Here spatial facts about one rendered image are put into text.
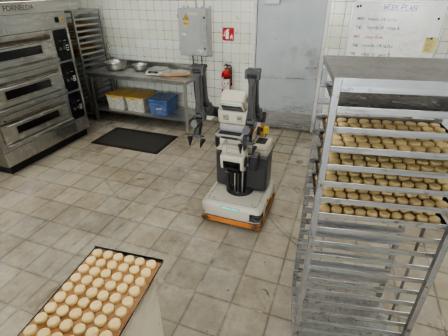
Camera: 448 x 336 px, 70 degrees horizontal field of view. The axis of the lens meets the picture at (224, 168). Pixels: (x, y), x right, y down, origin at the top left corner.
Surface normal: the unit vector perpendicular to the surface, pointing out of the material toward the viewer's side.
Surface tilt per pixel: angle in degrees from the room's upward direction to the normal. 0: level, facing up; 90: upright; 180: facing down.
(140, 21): 90
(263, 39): 90
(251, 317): 0
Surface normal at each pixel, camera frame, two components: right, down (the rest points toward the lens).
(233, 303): 0.00, -0.87
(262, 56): -0.34, 0.46
